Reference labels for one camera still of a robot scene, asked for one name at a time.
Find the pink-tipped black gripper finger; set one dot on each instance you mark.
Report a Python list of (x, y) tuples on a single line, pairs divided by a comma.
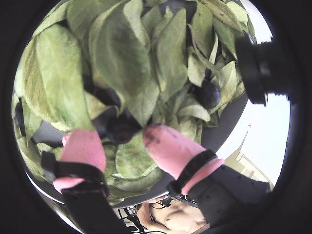
[(170, 148), (83, 151)]

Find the dark blueberry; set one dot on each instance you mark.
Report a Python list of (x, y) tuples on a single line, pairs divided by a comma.
[(210, 94), (18, 117), (120, 130)]

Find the dark grey round bowl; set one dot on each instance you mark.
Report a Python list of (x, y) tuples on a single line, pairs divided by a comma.
[(224, 122)]

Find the pile of green leaves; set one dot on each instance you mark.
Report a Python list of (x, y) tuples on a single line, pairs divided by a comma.
[(117, 53)]

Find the black camera module with lens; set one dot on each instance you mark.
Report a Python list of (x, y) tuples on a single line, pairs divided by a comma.
[(253, 73)]

